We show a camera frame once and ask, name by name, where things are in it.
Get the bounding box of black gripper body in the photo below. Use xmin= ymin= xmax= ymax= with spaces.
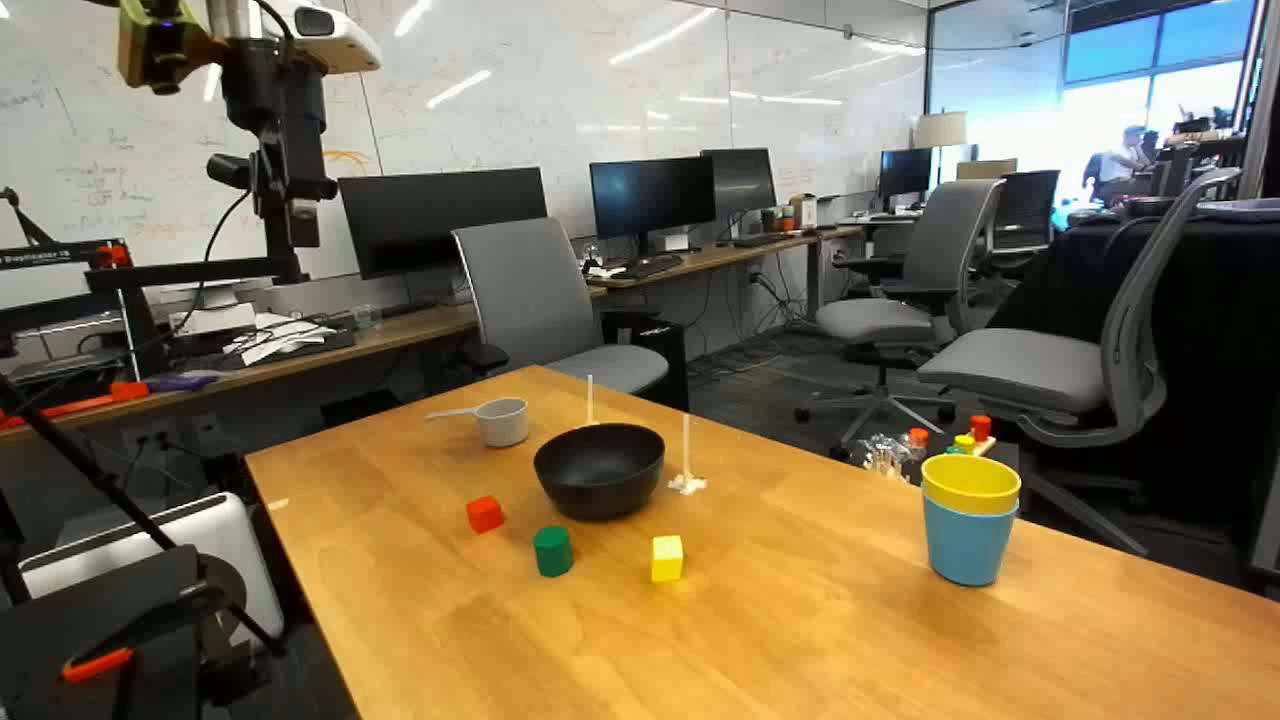
xmin=216 ymin=35 xmax=331 ymax=153

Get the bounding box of red cube block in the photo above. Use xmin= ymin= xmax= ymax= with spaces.
xmin=464 ymin=494 xmax=510 ymax=538

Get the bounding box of green octagonal block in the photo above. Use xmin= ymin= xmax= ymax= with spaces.
xmin=533 ymin=525 xmax=582 ymax=582

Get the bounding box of yellow cube block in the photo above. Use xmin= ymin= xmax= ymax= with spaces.
xmin=650 ymin=534 xmax=688 ymax=587

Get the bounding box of black bowl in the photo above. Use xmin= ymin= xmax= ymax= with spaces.
xmin=533 ymin=419 xmax=670 ymax=525

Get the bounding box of wide black monitor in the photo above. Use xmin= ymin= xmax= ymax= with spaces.
xmin=336 ymin=165 xmax=552 ymax=284

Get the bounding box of white items pile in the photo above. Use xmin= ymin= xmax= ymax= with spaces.
xmin=216 ymin=314 xmax=341 ymax=372

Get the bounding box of long wooden office desk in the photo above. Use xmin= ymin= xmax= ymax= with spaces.
xmin=0 ymin=219 xmax=874 ymax=435

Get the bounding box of blue flat item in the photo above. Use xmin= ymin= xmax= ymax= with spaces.
xmin=143 ymin=368 xmax=225 ymax=396

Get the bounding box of grey office chair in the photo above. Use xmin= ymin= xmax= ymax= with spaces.
xmin=916 ymin=170 xmax=1244 ymax=558
xmin=448 ymin=212 xmax=678 ymax=399
xmin=795 ymin=177 xmax=1010 ymax=443

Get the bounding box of orange red bar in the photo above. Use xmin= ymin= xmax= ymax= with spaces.
xmin=0 ymin=378 xmax=153 ymax=431

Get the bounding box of grey measuring cup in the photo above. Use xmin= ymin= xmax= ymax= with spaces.
xmin=430 ymin=396 xmax=533 ymax=453

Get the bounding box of black computer monitor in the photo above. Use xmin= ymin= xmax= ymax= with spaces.
xmin=875 ymin=144 xmax=935 ymax=217
xmin=587 ymin=153 xmax=720 ymax=258
xmin=991 ymin=170 xmax=1063 ymax=258
xmin=701 ymin=144 xmax=779 ymax=233

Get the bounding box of silver laptop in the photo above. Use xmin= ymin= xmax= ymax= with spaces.
xmin=12 ymin=489 xmax=294 ymax=645

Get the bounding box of black computer tower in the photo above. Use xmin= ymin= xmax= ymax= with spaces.
xmin=596 ymin=310 xmax=693 ymax=412

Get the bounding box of black tripod with orange clamp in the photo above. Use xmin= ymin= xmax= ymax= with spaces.
xmin=0 ymin=378 xmax=294 ymax=720

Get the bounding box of white lamp shade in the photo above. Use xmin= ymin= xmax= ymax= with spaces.
xmin=908 ymin=109 xmax=973 ymax=153

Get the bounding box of clear plastic bag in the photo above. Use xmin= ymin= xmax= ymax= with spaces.
xmin=857 ymin=426 xmax=931 ymax=485

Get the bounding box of colourful peg stacker toy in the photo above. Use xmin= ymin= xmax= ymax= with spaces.
xmin=950 ymin=412 xmax=999 ymax=460

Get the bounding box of yellow plastic cup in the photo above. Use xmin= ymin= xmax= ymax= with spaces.
xmin=916 ymin=453 xmax=1029 ymax=521

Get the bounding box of blue plastic cup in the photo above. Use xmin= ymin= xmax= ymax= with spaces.
xmin=922 ymin=497 xmax=1019 ymax=592

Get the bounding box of seated person in background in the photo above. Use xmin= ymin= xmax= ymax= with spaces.
xmin=1082 ymin=123 xmax=1165 ymax=212

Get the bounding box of black cloth covered table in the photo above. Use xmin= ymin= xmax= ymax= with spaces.
xmin=991 ymin=196 xmax=1280 ymax=538

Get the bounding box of yellow wrist camera mount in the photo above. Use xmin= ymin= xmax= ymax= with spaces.
xmin=118 ymin=0 xmax=225 ymax=96

